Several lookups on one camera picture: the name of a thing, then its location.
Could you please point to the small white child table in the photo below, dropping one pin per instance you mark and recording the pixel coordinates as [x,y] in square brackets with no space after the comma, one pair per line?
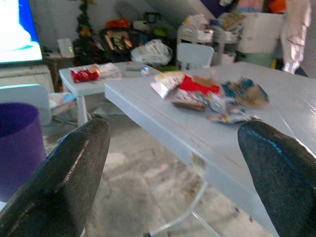
[81,87]

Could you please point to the blue brown crumpled wrapper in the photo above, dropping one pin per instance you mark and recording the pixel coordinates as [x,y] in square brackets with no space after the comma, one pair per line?
[247,93]

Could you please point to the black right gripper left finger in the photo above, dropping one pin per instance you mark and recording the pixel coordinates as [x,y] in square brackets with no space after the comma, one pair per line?
[61,185]

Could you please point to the red cardboard box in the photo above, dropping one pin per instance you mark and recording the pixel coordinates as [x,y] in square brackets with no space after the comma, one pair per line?
[195,87]

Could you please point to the patterned baby bouncer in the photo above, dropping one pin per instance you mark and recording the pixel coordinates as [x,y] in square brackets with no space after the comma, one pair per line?
[61,98]

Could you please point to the white tv cabinet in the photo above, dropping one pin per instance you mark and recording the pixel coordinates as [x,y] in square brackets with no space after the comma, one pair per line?
[24,76]

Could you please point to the red snack bag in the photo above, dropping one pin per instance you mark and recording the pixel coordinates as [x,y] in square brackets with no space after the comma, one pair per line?
[84,75]

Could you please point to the clear plastic bag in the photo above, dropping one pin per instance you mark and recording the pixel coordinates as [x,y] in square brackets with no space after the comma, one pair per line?
[109,70]

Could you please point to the white hanging garment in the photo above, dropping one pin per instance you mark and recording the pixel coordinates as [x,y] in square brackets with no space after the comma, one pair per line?
[295,29]

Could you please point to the silver crumpled wrapper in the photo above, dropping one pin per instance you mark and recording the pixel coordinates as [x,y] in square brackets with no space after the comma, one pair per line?
[216,103]

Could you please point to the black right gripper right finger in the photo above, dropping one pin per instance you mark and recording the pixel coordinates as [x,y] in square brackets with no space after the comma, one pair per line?
[284,177]

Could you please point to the large white plastic table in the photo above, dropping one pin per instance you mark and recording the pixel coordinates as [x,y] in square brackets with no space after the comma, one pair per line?
[197,138]

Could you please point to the white plastic child chair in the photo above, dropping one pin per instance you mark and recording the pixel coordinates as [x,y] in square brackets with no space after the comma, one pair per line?
[195,53]
[29,95]

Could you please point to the colourful snack wrapper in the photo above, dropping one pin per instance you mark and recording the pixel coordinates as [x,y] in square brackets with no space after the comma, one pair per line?
[227,116]

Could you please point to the brown cardboard piece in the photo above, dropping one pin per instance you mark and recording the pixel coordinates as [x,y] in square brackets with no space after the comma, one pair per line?
[203,80]

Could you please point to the white crumpled pouch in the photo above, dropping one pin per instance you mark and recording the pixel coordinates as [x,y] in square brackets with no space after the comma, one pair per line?
[165,84]

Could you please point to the flat screen television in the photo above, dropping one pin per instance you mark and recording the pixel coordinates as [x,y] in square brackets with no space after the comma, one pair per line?
[14,29]

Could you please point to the purple plastic rubbish bin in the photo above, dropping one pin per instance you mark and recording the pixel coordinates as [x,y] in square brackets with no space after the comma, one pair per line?
[17,138]

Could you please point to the white box device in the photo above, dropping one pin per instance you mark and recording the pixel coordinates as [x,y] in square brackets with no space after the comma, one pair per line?
[65,48]

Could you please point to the grey remote control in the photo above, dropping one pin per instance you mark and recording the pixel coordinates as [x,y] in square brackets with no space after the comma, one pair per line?
[133,69]

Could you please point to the diaper pack plastic bag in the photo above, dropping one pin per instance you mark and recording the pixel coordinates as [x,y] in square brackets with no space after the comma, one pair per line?
[150,51]

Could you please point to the decorated christmas tree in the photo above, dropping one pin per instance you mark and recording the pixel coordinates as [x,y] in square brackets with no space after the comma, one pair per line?
[85,37]

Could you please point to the white trolley shelf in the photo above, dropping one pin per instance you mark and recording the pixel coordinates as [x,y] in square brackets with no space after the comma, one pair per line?
[197,33]

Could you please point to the black baby seat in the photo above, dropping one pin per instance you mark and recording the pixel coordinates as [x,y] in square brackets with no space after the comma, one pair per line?
[118,42]

